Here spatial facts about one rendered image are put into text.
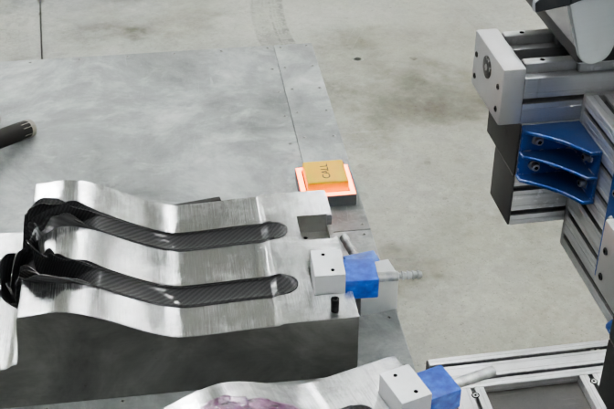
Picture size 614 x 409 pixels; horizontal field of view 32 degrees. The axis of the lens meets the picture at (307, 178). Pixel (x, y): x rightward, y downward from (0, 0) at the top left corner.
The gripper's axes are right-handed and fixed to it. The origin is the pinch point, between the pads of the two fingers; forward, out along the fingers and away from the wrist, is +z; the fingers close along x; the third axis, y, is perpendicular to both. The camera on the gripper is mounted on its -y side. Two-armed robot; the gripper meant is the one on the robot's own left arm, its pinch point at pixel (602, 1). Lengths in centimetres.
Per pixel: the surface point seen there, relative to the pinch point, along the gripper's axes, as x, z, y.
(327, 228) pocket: 64, -25, 50
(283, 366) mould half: 52, -9, 57
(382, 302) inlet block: 55, -26, 57
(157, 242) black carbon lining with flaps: 73, -5, 48
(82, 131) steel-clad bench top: 118, -14, 50
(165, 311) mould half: 60, 1, 49
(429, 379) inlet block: 37, -18, 54
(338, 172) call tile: 79, -37, 52
